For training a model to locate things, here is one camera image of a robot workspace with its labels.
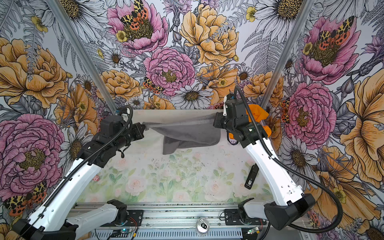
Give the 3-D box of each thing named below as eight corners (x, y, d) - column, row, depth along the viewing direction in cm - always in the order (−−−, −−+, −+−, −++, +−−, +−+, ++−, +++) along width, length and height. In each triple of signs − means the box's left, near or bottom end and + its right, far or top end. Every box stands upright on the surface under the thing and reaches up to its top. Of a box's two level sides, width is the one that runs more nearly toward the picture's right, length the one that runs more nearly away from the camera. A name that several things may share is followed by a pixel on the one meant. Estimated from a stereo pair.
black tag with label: (243, 186, 87) (245, 183, 83) (252, 166, 95) (254, 163, 91) (249, 189, 85) (251, 187, 82) (258, 169, 93) (260, 166, 90)
